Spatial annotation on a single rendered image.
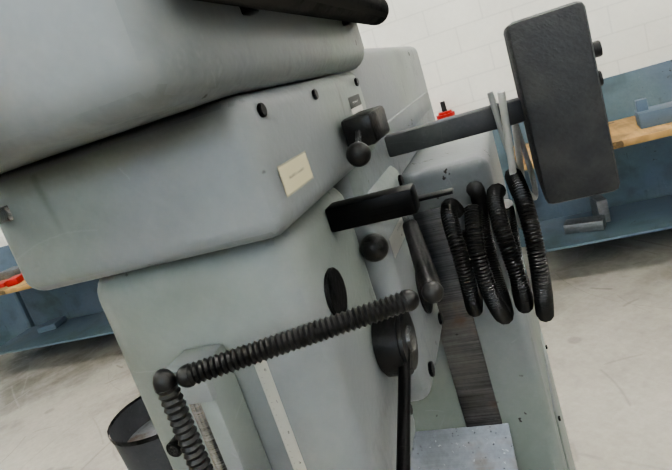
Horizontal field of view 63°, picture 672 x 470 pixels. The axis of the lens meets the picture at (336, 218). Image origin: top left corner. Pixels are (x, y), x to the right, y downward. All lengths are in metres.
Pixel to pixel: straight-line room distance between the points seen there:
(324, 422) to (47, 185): 0.28
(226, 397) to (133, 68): 0.28
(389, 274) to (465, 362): 0.38
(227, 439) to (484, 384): 0.59
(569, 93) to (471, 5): 4.02
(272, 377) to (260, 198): 0.16
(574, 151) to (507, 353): 0.40
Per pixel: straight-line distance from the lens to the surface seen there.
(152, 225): 0.41
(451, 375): 0.97
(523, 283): 0.70
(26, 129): 0.32
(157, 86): 0.28
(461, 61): 4.65
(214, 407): 0.45
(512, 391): 0.98
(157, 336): 0.50
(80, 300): 6.87
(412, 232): 0.45
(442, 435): 1.04
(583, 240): 4.19
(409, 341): 0.56
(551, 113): 0.65
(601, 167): 0.67
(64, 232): 0.46
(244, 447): 0.48
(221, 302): 0.45
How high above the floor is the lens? 1.71
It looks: 12 degrees down
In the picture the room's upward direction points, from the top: 18 degrees counter-clockwise
